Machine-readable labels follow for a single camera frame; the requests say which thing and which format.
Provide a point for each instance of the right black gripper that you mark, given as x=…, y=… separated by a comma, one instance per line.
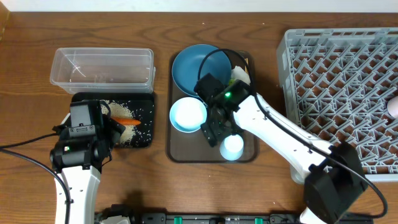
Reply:
x=215, y=132

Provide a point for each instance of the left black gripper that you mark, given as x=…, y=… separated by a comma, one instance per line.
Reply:
x=112, y=127

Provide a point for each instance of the light blue bowl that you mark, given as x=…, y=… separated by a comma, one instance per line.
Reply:
x=188, y=114

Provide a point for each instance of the white rice pile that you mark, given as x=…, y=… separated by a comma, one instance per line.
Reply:
x=137, y=116

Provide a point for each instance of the orange carrot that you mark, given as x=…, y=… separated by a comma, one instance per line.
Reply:
x=127, y=121

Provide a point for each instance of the light blue cup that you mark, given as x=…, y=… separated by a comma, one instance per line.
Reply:
x=232, y=147

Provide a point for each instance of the dark blue plate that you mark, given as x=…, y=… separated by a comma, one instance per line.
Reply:
x=186, y=65

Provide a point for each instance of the white pink cup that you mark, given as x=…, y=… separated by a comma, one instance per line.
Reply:
x=392, y=107

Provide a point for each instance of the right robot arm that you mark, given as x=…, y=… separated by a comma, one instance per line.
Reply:
x=332, y=175

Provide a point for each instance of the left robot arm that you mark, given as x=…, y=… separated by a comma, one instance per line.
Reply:
x=78, y=175

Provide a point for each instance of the grey dishwasher rack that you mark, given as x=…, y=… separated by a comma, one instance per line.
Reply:
x=337, y=84

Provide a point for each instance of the green snack wrapper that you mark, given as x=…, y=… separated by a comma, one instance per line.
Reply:
x=231, y=82

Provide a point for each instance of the crumpled white tissue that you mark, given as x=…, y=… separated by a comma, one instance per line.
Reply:
x=238, y=73

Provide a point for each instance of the wooden chopstick left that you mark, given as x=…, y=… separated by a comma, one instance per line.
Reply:
x=246, y=65

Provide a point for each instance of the brown serving tray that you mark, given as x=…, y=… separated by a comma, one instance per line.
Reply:
x=193, y=147

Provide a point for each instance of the black tray bin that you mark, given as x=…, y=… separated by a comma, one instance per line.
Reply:
x=113, y=96

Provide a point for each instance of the clear plastic bin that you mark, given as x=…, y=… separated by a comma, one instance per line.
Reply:
x=103, y=70

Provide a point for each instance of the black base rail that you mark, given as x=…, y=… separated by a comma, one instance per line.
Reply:
x=124, y=214

